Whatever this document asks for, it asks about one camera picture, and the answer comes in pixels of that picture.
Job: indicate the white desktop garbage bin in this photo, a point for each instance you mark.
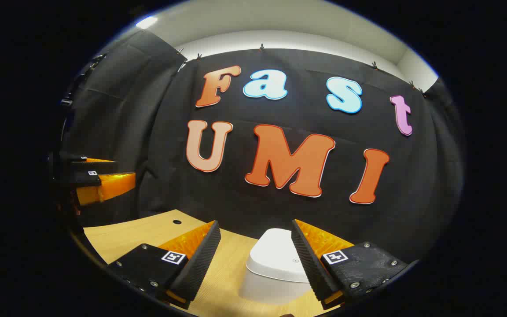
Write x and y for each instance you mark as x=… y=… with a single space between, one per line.
x=271 y=259

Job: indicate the black backdrop cloth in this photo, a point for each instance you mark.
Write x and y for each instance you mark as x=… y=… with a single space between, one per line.
x=236 y=202

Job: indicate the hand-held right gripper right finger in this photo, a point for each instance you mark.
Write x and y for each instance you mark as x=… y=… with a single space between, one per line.
x=308 y=259

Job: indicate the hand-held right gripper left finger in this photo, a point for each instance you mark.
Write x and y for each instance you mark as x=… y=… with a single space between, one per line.
x=200 y=259

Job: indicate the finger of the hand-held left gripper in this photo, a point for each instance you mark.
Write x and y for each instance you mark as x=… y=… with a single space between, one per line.
x=95 y=167
x=112 y=185

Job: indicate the wooden desktop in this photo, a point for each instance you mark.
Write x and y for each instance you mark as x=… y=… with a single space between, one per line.
x=231 y=273

